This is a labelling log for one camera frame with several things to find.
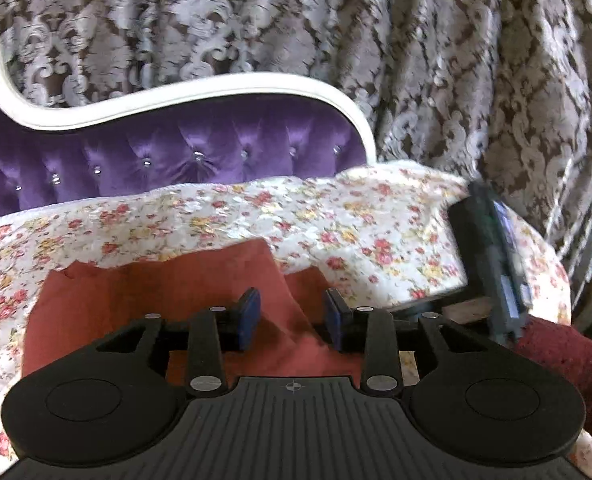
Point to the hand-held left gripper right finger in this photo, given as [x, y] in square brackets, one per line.
[337, 320]

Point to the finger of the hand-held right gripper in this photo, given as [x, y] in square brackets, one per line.
[441, 300]

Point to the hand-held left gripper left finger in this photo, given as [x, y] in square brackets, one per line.
[248, 317]

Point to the terracotta red pants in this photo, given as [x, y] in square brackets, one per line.
[125, 300]

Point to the person's right forearm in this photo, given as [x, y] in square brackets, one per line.
[566, 365]

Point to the floral quilted blanket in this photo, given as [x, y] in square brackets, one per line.
[276, 210]

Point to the purple tufted sofa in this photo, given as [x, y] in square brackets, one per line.
[175, 155]

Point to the grey damask curtain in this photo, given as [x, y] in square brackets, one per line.
[326, 20]

